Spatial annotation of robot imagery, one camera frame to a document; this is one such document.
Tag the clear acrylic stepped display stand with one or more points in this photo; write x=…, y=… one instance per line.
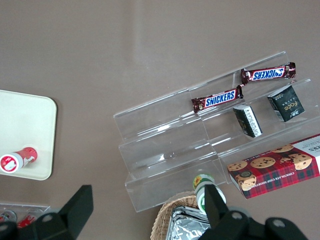
x=165, y=150
x=250, y=120

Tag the red white-capped drink bottle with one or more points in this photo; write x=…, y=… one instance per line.
x=18, y=160

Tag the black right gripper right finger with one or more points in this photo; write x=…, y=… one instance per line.
x=212, y=202

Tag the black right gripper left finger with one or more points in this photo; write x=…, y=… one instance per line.
x=75, y=212

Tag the Snickers chocolate bar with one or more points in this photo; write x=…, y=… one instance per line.
x=217, y=100
x=268, y=73

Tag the small black white-sided carton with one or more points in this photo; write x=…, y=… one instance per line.
x=248, y=120

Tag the beige plastic tray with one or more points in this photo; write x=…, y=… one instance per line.
x=27, y=130

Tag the small red white bottle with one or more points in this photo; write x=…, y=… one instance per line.
x=7, y=215
x=28, y=218

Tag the green white flower-cap bottle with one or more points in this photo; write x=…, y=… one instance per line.
x=201, y=185

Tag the black Face-print carton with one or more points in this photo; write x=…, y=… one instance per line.
x=287, y=103

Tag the woven wicker basket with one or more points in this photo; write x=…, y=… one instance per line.
x=175, y=203

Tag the clear acrylic bottle holder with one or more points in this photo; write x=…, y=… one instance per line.
x=25, y=208

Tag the red tartan chocolate cookie box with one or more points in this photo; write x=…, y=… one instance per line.
x=275, y=170

